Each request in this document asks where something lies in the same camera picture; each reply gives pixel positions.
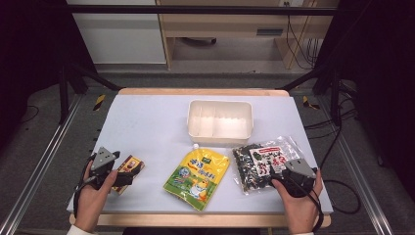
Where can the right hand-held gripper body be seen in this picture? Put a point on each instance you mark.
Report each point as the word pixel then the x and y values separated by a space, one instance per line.
pixel 299 169

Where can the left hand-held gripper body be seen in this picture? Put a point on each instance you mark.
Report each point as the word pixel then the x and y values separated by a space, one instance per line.
pixel 101 158

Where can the clear bag of dried seaweed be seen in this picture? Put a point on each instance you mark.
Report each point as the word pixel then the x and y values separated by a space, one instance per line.
pixel 254 163

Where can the yellow spout pouch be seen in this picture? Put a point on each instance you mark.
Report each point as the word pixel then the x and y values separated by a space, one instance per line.
pixel 195 179

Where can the white plastic storage box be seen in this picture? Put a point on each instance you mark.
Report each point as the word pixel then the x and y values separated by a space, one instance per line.
pixel 220 125

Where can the person's right hand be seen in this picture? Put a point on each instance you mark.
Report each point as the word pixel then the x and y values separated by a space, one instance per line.
pixel 300 212

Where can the person's left hand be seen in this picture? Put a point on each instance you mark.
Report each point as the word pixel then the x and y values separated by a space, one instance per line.
pixel 91 205

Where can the white table cover sheet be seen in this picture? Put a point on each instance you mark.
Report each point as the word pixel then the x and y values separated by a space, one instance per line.
pixel 147 130

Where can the black yellow tape mark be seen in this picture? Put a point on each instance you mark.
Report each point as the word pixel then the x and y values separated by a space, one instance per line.
pixel 306 103

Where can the black metal stand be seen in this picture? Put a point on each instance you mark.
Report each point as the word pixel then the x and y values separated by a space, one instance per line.
pixel 334 98
pixel 63 91

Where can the wooden table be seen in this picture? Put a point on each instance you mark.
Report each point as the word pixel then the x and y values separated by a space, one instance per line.
pixel 195 220

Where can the black curtain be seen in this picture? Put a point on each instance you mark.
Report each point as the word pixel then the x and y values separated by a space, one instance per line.
pixel 381 81
pixel 29 49

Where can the white cabinet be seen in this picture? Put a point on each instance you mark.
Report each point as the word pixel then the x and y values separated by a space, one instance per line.
pixel 120 39

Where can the light wooden desk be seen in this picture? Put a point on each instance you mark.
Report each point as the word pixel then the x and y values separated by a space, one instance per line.
pixel 228 23

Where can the black horizontal metal bar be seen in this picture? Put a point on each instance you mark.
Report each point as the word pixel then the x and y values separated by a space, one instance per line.
pixel 195 9

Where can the aluminium floor rail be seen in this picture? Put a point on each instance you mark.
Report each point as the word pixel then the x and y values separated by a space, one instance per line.
pixel 359 176
pixel 42 163

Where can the white wall socket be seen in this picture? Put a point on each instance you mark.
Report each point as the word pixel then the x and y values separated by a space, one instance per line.
pixel 293 2

